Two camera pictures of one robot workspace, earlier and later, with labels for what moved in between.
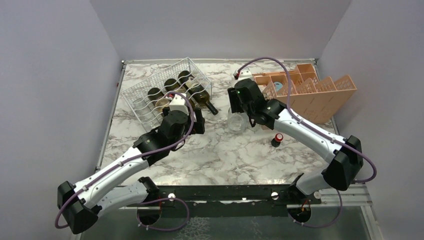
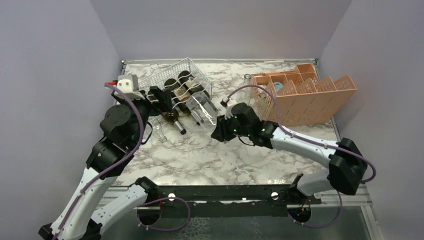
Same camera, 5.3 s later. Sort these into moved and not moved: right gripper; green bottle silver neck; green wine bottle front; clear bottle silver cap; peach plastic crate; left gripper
Moved: clear bottle silver cap; right gripper; left gripper; green bottle silver neck
Not moved: green wine bottle front; peach plastic crate
